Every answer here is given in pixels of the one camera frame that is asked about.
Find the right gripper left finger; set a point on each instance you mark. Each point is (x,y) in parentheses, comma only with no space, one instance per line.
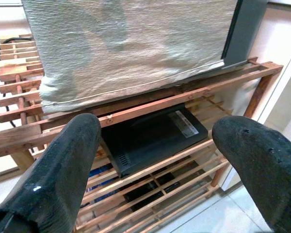
(51,184)

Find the blue box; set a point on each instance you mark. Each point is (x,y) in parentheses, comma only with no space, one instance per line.
(99,174)

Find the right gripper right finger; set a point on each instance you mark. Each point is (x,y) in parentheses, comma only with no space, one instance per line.
(269,174)

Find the grey mini fridge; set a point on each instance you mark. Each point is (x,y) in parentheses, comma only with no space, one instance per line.
(245,29)

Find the wooden slatted rack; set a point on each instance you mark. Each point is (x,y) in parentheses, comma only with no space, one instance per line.
(160,105)

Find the black flat device box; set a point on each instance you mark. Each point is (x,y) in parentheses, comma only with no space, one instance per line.
(155,140)

